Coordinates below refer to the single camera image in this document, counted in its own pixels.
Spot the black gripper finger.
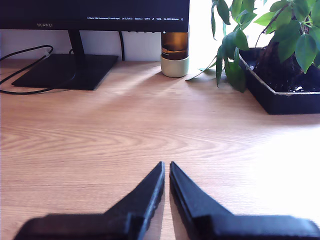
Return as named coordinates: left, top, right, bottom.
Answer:
left=103, top=161, right=166, bottom=240
left=169, top=161, right=235, bottom=240

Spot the amber glass jar, pale base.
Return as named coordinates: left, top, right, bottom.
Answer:
left=160, top=31, right=190, bottom=78

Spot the black cable with white tag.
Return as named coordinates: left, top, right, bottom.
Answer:
left=0, top=44, right=55, bottom=86

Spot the black cable over monitor stand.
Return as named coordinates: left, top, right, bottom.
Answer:
left=0, top=48, right=77, bottom=95

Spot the black planter tray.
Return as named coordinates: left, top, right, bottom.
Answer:
left=238, top=47, right=320, bottom=115

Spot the black Huawei monitor with stand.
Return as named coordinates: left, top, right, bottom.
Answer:
left=0, top=0, right=191, bottom=91

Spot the green leafy potted plant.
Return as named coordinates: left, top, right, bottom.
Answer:
left=185, top=0, right=320, bottom=94

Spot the black cable behind monitor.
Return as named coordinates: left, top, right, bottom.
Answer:
left=119, top=31, right=125, bottom=62

